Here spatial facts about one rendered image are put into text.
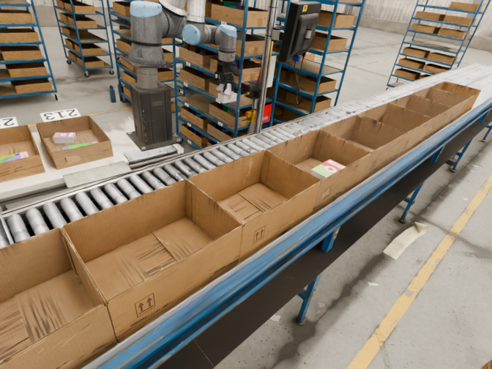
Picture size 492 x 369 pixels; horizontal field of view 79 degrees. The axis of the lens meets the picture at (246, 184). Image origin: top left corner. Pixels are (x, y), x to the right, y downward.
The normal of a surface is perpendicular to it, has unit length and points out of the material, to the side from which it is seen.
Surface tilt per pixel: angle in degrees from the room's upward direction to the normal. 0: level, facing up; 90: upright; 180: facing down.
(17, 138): 89
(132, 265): 2
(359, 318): 0
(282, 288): 0
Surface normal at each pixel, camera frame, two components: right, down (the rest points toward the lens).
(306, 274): 0.10, -0.82
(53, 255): 0.67, 0.47
